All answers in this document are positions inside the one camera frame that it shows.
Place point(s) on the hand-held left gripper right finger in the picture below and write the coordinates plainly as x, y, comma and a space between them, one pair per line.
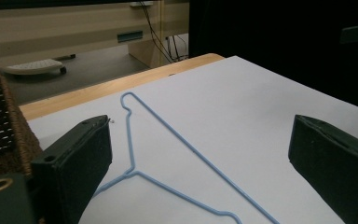
338, 161

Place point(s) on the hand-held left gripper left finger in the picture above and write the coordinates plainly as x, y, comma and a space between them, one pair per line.
74, 168

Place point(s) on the brown wicker basket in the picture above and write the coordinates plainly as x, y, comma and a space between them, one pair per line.
24, 140

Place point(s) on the white flat device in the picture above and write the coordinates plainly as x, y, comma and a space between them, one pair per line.
34, 66

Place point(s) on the white table cover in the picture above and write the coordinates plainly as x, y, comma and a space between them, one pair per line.
236, 109

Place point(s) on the beige desk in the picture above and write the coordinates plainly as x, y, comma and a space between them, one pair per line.
74, 21

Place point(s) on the white power strip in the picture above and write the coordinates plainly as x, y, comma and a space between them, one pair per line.
141, 3

